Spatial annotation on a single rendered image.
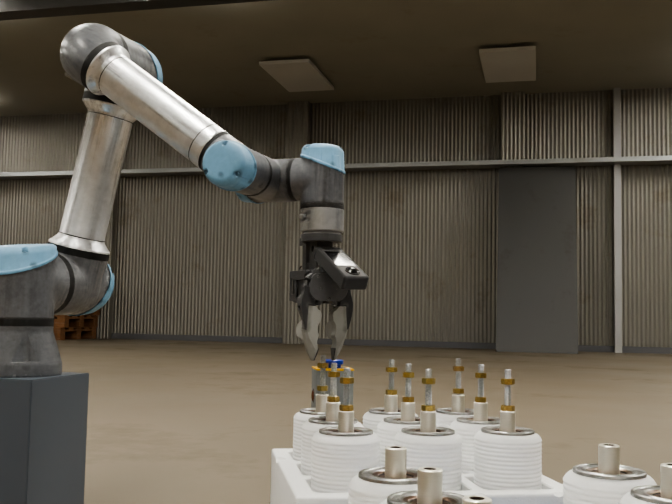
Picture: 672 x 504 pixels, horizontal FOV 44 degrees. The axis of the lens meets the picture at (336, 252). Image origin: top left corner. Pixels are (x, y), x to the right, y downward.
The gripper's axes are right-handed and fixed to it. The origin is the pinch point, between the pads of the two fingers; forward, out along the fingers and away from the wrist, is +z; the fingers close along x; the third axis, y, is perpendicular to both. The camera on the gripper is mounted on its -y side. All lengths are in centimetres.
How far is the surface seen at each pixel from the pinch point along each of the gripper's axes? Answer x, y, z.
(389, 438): -2.7, -16.1, 12.1
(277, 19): -268, 626, -301
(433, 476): 23, -64, 7
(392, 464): 20, -52, 9
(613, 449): -3, -60, 7
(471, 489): -6.7, -31.1, 17.2
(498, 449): -10.5, -32.1, 11.9
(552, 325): -642, 633, 3
